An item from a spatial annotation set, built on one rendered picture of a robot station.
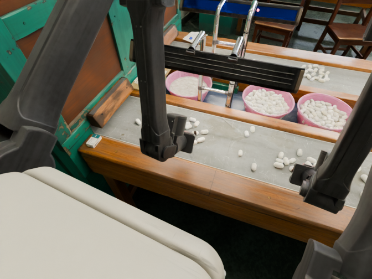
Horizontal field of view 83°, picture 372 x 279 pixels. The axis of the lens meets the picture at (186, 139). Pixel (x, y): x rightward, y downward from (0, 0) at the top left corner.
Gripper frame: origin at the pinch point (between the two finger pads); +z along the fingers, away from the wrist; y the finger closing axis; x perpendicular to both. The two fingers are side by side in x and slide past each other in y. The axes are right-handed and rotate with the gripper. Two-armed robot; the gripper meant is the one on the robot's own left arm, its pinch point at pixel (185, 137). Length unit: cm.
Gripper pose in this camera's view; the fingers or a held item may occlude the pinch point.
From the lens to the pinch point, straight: 81.0
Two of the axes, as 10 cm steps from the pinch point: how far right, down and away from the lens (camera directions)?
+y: -9.5, -2.4, 2.1
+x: -2.0, 9.6, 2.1
